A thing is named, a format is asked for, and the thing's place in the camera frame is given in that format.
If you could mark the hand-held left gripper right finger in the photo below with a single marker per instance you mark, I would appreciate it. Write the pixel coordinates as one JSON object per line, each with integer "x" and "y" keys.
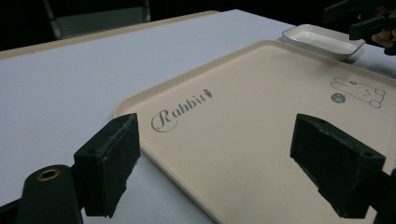
{"x": 336, "y": 165}

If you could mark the white rectangular dish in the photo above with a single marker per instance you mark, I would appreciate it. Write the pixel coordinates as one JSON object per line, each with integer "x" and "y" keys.
{"x": 320, "y": 41}

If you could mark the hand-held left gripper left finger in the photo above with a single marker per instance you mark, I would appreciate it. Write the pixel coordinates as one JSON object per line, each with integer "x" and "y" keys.
{"x": 106, "y": 161}

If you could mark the grey metal stand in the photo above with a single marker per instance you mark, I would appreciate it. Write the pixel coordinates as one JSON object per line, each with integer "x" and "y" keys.
{"x": 102, "y": 20}

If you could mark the beige printed plastic tray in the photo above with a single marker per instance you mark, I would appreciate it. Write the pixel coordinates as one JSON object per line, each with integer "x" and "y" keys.
{"x": 249, "y": 146}

